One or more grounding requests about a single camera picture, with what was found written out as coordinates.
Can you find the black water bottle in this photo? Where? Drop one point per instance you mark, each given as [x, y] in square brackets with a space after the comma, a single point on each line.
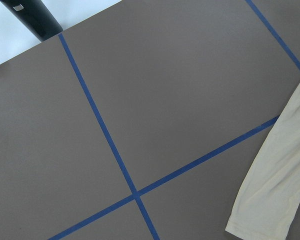
[35, 16]

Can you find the beige long-sleeve graphic shirt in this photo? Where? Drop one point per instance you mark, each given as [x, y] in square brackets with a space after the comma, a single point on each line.
[269, 195]

